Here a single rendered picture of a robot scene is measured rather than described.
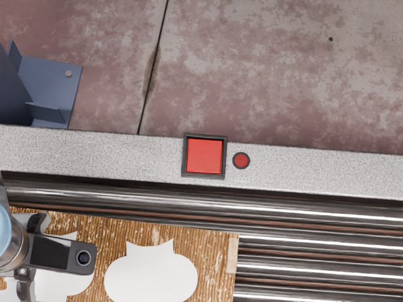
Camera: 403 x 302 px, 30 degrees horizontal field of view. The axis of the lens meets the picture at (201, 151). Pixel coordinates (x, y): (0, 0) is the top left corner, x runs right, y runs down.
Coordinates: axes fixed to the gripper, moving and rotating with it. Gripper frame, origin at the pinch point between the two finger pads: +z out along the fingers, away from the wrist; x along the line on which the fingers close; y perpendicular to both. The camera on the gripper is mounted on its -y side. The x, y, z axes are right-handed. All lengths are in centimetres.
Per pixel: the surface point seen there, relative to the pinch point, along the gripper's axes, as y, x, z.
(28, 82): 32, -63, 99
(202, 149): -22.7, -23.4, 7.3
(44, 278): 0.4, 1.8, 5.5
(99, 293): -8.8, 3.1, 6.5
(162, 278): -18.6, -0.5, 5.5
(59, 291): -2.3, 3.6, 5.5
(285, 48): -45, -85, 100
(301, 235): -41.0, -10.6, 8.3
